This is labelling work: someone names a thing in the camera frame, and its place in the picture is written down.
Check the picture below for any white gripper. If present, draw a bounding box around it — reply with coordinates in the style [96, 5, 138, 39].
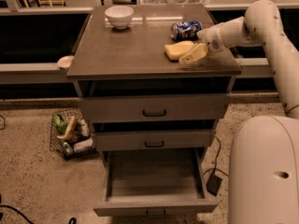
[178, 25, 225, 65]

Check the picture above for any yellow sponge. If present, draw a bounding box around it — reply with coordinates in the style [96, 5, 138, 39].
[164, 41, 194, 61]

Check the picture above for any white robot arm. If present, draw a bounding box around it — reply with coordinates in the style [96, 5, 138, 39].
[197, 0, 299, 224]

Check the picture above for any grey top drawer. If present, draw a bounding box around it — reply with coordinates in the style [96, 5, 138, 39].
[78, 77, 233, 123]

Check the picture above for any grey drawer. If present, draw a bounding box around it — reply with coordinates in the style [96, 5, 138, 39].
[94, 148, 217, 217]
[93, 119, 215, 151]
[78, 77, 233, 123]

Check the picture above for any grey drawer cabinet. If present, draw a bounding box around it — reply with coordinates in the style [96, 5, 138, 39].
[66, 3, 243, 166]

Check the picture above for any grey middle drawer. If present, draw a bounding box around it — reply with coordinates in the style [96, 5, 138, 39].
[93, 119, 215, 151]

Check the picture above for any grey bottom drawer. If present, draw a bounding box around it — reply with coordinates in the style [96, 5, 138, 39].
[94, 148, 217, 217]

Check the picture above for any blue crushed soda can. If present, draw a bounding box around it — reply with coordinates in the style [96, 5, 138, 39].
[170, 21, 202, 41]

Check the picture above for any white ceramic bowl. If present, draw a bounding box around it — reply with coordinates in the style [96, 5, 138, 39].
[105, 6, 134, 29]

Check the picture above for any black power adapter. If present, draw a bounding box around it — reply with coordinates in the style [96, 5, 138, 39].
[206, 172, 222, 196]

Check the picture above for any white small bottle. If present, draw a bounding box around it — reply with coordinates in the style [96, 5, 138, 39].
[79, 119, 90, 137]

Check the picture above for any white packet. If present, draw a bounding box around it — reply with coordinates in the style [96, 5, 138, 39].
[73, 138, 93, 153]

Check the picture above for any yellow banana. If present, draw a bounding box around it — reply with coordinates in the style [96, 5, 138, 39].
[57, 116, 78, 142]

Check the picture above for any green snack bag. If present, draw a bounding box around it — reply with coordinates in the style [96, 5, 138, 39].
[52, 114, 67, 135]

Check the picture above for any black floor cable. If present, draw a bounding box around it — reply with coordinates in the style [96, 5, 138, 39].
[203, 135, 230, 177]

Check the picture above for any black wire basket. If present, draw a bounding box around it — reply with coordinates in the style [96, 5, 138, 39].
[50, 108, 98, 160]

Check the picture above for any black cable at left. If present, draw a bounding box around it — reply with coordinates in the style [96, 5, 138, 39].
[0, 192, 36, 224]

